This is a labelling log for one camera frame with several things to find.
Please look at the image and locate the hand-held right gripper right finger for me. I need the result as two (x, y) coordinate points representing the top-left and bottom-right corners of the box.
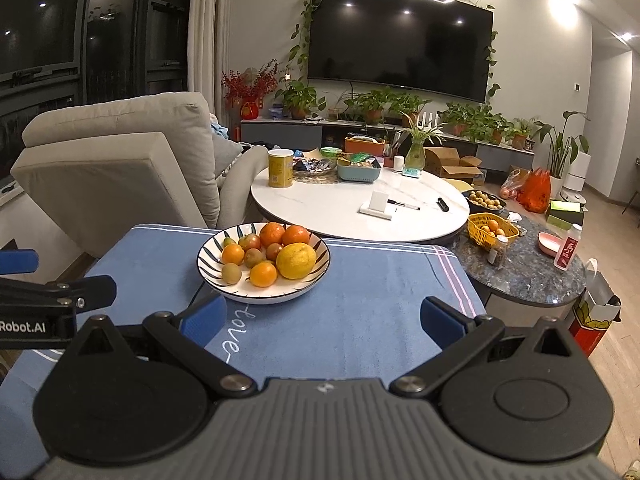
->
(390, 296), (588, 396)

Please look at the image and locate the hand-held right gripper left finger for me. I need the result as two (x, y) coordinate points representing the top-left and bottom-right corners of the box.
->
(65, 293), (258, 397)

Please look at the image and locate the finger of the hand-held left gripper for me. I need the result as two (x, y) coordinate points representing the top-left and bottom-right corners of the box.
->
(0, 250), (40, 276)
(0, 275), (117, 311)

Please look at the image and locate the white blue-striped bowl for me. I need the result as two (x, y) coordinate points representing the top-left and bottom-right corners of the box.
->
(196, 222), (332, 306)

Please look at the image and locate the large yellow lemon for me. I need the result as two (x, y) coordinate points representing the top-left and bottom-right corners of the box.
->
(276, 242), (317, 280)

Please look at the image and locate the large orange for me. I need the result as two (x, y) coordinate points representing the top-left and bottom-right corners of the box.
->
(259, 222), (287, 248)
(282, 225), (311, 247)

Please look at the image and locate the blue striped tablecloth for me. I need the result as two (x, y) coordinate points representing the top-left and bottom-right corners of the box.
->
(0, 224), (488, 480)

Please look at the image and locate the small glass jar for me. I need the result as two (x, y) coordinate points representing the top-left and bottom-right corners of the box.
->
(487, 235), (508, 266)

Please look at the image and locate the yellow plastic basket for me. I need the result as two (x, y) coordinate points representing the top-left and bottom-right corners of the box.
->
(467, 213), (521, 251)

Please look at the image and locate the dark marble round table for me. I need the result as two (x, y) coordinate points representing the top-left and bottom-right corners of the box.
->
(447, 195), (587, 311)

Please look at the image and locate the beige sofa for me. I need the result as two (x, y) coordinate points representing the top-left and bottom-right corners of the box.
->
(10, 91), (271, 261)

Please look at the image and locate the dark bowl of longans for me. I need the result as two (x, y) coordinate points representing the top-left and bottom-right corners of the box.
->
(461, 189), (507, 213)

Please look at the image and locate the pink plate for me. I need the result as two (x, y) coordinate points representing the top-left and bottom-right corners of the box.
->
(537, 231), (563, 258)

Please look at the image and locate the white card stand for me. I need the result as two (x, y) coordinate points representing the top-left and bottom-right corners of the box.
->
(359, 191), (394, 220)

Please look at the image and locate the white bottle red label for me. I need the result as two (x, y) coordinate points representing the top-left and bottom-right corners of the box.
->
(553, 223), (583, 269)

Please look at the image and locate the red and white paper bag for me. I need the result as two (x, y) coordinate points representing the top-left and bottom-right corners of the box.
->
(567, 258), (622, 356)

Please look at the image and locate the open cardboard box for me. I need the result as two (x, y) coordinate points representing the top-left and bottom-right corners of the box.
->
(424, 146), (483, 181)

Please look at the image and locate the orange plastic bag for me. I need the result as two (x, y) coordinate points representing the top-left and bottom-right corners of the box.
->
(517, 167), (552, 212)

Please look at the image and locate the glass vase with plant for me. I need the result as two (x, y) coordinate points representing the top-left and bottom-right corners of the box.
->
(397, 120), (446, 171)

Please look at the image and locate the white round table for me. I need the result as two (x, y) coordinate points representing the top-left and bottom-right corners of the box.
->
(250, 162), (469, 243)

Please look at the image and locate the green box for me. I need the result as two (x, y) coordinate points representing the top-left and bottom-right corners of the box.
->
(545, 200), (585, 226)

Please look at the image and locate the teal plastic basket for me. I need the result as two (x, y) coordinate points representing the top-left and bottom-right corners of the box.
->
(336, 156), (383, 183)

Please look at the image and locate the yellow canister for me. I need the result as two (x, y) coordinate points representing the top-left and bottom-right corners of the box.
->
(268, 148), (296, 189)

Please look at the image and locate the grey pillow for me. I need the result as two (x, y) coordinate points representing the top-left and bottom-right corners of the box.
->
(212, 132), (246, 176)

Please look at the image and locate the plate of dark snack packets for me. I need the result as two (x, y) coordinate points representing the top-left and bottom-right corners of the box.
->
(292, 156), (337, 177)

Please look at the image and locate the orange storage box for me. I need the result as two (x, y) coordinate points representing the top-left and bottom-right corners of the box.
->
(345, 135), (386, 157)

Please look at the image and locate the white humidifier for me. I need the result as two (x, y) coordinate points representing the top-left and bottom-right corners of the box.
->
(557, 152), (591, 198)

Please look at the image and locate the grey television cabinet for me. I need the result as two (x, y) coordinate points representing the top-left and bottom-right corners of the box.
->
(240, 117), (536, 171)

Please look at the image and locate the green potted plant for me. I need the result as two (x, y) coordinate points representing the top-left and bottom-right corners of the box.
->
(345, 87), (396, 126)
(274, 77), (326, 121)
(440, 102), (511, 146)

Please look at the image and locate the tall leafy potted plant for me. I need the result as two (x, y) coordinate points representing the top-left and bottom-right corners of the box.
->
(535, 111), (591, 196)

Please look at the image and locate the dark window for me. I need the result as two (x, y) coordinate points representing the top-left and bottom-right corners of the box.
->
(0, 0), (193, 186)

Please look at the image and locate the red berry plant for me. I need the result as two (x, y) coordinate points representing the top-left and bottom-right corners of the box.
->
(221, 59), (278, 121)

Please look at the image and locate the hanging ivy vine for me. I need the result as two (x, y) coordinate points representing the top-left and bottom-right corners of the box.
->
(287, 0), (336, 81)
(482, 30), (501, 101)

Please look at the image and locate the beige curtain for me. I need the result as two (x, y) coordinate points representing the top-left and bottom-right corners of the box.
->
(187, 0), (233, 116)

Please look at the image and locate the wall television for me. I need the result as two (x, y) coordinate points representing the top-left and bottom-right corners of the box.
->
(306, 0), (496, 104)

